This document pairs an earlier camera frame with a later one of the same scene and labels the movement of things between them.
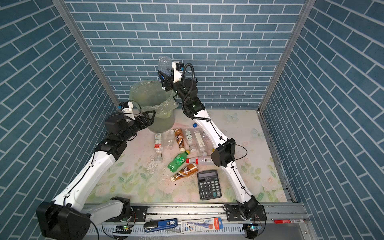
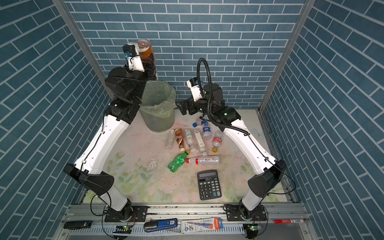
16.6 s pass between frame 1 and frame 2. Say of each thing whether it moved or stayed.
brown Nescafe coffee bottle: stayed
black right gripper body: moved
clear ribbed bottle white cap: stayed
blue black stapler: stayed
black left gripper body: moved
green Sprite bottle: stayed
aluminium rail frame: stayed
